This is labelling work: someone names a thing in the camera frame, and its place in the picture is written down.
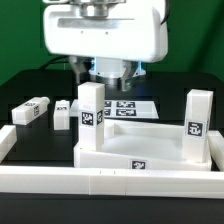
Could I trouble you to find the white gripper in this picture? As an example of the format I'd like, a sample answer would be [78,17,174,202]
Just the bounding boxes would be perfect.
[43,3,168,91]

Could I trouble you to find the white desk top tray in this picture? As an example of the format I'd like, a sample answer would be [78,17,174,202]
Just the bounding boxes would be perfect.
[74,119,212,171]

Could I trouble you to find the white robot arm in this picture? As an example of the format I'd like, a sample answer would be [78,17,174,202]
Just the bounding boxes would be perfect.
[42,0,170,90]

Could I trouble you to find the white marker board with tags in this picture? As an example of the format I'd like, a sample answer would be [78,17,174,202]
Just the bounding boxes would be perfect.
[69,98,160,120]

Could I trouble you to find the black cable with connector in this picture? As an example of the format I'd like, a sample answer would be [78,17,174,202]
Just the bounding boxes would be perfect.
[39,54,71,71]

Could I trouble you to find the white U-shaped fence frame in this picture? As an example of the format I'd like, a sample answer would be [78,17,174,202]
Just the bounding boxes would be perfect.
[0,125,224,196]

